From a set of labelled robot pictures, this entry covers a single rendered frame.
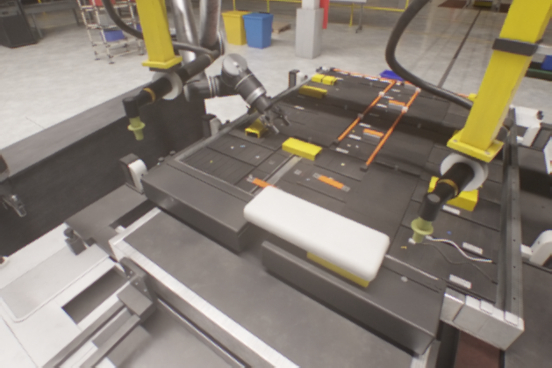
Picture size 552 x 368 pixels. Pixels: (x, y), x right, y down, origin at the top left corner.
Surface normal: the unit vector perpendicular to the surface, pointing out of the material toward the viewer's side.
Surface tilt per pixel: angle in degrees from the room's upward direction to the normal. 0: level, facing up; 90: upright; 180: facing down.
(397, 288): 0
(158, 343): 0
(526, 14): 90
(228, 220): 0
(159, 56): 90
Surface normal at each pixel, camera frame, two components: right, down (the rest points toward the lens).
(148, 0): -0.28, 0.55
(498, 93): -0.74, 0.38
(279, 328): 0.00, -0.82
